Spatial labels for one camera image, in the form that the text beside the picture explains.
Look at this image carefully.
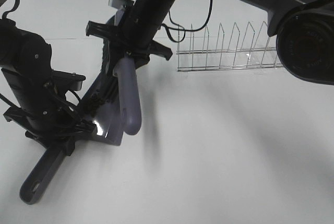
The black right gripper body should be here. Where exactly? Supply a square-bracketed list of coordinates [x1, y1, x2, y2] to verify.
[86, 0, 175, 56]

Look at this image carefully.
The wire dish rack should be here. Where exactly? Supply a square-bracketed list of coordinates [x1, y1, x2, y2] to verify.
[176, 21, 283, 72]

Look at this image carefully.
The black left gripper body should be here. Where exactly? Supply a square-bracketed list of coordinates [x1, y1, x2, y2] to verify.
[0, 19, 87, 149]

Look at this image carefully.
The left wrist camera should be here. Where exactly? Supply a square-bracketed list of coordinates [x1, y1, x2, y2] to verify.
[52, 70, 86, 91]

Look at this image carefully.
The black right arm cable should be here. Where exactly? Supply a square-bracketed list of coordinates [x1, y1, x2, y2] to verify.
[160, 0, 213, 43]

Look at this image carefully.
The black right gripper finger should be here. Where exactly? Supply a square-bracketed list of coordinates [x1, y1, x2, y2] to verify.
[63, 140, 76, 156]
[135, 40, 173, 69]

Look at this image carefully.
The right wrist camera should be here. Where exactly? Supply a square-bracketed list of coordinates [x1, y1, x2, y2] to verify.
[108, 0, 134, 9]

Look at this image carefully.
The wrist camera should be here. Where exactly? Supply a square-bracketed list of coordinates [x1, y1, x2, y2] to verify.
[52, 70, 86, 91]
[108, 0, 134, 9]

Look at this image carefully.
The pile of coffee beans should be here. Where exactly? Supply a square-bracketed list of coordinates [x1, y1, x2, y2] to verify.
[83, 93, 105, 117]

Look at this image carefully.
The purple plastic dustpan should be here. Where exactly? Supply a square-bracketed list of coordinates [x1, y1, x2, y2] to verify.
[19, 17, 123, 205]

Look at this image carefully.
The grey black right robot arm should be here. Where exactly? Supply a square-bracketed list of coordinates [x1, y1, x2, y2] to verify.
[80, 0, 333, 146]

